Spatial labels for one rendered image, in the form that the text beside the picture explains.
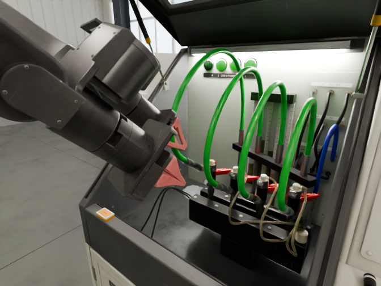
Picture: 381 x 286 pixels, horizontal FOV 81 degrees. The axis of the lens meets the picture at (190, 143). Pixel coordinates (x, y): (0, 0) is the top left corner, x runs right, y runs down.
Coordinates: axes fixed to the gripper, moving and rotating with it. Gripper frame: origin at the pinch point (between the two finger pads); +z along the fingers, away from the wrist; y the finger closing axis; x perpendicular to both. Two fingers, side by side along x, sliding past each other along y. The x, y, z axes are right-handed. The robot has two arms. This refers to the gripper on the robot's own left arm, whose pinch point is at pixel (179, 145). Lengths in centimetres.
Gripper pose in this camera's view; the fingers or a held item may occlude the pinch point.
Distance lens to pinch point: 52.7
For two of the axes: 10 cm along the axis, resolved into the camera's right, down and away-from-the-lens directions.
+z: 6.2, 5.6, 5.5
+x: -4.6, 8.3, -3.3
